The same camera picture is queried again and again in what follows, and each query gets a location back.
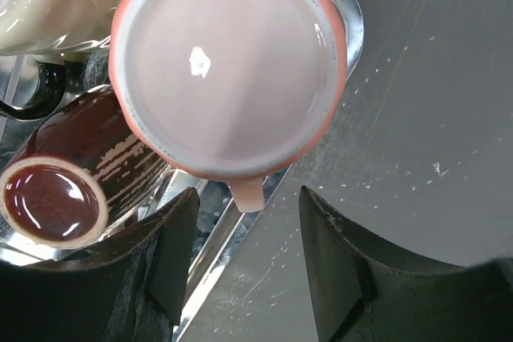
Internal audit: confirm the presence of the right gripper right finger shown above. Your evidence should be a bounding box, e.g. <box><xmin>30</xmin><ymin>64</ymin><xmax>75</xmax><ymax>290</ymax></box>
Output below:
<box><xmin>298</xmin><ymin>187</ymin><xmax>512</xmax><ymax>341</ymax></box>

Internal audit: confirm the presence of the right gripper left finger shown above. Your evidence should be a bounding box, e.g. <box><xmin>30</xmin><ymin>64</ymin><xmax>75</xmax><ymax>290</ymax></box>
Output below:
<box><xmin>1</xmin><ymin>188</ymin><xmax>200</xmax><ymax>341</ymax></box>

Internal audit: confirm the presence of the pink mug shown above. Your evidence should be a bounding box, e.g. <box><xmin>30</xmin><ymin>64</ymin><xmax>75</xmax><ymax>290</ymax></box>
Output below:
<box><xmin>109</xmin><ymin>0</ymin><xmax>347</xmax><ymax>212</ymax></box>

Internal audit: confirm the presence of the small brown mug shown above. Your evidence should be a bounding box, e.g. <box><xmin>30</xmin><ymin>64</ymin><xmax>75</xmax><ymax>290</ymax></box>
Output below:
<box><xmin>1</xmin><ymin>85</ymin><xmax>170</xmax><ymax>249</ymax></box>

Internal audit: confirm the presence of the cream white mug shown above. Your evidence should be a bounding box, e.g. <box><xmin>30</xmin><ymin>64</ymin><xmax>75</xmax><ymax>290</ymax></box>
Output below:
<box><xmin>1</xmin><ymin>0</ymin><xmax>120</xmax><ymax>55</ymax></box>

